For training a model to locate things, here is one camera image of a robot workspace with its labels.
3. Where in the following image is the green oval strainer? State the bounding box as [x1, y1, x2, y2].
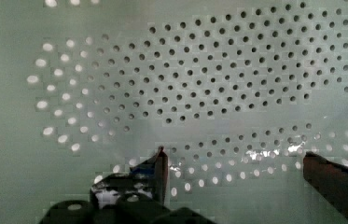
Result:
[0, 0, 348, 224]

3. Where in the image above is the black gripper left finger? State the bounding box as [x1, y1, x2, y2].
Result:
[38, 147, 215, 224]

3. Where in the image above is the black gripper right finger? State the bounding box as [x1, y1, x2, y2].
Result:
[303, 152, 348, 220]

